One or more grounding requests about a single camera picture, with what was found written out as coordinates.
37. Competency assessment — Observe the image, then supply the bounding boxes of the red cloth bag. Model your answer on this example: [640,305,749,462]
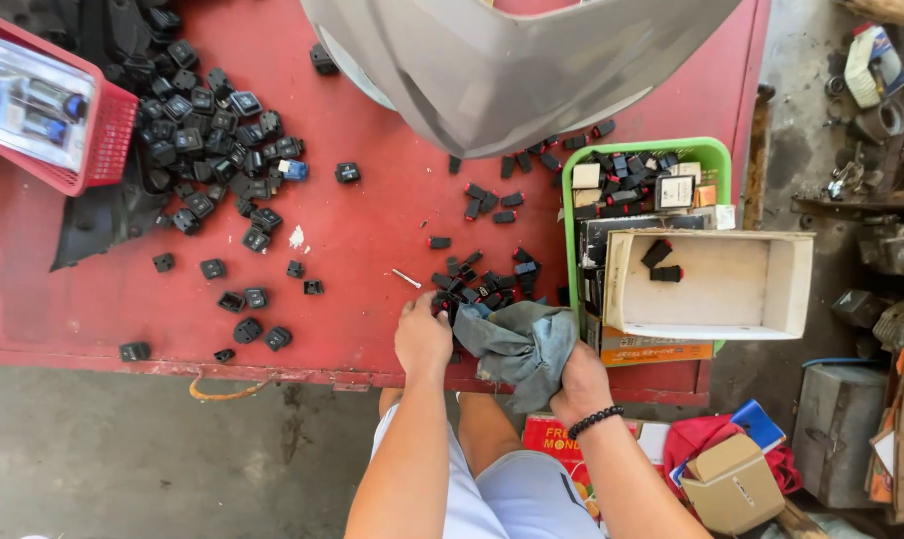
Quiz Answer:
[662,413,804,497]

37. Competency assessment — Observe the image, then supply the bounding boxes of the grey-blue cloth rag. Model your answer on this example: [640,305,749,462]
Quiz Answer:
[452,301,579,415]

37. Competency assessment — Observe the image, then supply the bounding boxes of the blue book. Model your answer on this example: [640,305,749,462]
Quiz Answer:
[728,398,788,452]

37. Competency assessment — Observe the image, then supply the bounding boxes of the heap of switches in basket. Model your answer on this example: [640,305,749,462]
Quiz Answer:
[575,149,682,220]

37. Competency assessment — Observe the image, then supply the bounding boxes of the brown cardboard box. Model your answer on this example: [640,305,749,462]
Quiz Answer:
[679,433,787,536]

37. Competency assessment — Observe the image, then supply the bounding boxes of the person's right hand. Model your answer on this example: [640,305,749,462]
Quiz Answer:
[548,342,615,431]

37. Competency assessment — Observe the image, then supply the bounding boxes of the white cardboard box tray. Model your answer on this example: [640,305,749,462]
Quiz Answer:
[602,228,817,342]

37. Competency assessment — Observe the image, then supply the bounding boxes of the person's left hand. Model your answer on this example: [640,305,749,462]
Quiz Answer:
[394,291,455,380]

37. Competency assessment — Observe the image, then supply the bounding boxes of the clear packet of bulbs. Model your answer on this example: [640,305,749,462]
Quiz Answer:
[0,29,96,172]

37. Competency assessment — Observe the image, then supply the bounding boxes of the heap of black square switches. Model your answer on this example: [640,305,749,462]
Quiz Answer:
[105,0,308,256]

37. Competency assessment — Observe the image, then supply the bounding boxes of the black beaded bracelet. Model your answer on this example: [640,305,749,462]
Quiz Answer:
[567,404,626,442]

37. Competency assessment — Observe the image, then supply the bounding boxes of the white plastic container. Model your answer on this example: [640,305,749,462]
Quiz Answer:
[843,21,904,110]

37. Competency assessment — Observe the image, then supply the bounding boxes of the grey metal block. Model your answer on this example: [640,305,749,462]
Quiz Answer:
[792,364,889,511]

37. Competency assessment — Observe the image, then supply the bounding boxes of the orange cord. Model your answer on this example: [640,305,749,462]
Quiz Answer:
[188,373,275,404]

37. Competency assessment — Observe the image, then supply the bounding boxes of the scattered black red-tipped switches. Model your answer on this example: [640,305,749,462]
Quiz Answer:
[448,119,617,225]

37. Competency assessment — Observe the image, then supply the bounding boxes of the heap of metal scrap parts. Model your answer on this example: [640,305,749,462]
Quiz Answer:
[790,75,904,218]

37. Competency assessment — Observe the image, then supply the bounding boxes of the red printed carton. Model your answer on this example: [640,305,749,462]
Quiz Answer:
[522,412,672,521]

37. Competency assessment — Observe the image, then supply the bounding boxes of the red plastic basket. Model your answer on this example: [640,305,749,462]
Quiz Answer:
[0,13,139,198]

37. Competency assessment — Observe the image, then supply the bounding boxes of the black plastic fairing panel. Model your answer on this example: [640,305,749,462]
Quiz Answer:
[48,146,175,272]

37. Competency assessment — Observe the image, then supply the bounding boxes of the green plastic basket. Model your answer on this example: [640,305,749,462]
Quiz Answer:
[560,136,733,354]

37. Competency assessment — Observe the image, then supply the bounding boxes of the grey engine part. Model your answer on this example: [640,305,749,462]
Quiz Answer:
[858,216,904,277]

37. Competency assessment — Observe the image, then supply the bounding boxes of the dark metal part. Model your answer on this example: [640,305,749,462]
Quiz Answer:
[831,289,884,330]

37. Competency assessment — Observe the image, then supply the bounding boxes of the pile of black red-tipped switches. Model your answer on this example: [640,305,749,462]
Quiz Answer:
[427,235,543,318]

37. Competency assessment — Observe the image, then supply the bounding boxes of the person's light grey shorts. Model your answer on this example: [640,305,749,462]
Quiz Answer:
[369,404,607,539]

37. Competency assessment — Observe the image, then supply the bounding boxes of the orange cardboard box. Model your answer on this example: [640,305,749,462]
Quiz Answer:
[585,313,715,368]

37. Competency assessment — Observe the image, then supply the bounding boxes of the white box with black print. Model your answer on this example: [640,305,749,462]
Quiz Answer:
[653,174,697,213]

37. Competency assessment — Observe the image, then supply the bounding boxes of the grey motorcycle fairing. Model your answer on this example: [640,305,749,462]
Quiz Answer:
[299,0,744,160]

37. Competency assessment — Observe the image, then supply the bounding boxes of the loose black square switches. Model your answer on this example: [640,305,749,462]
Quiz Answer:
[118,252,326,365]

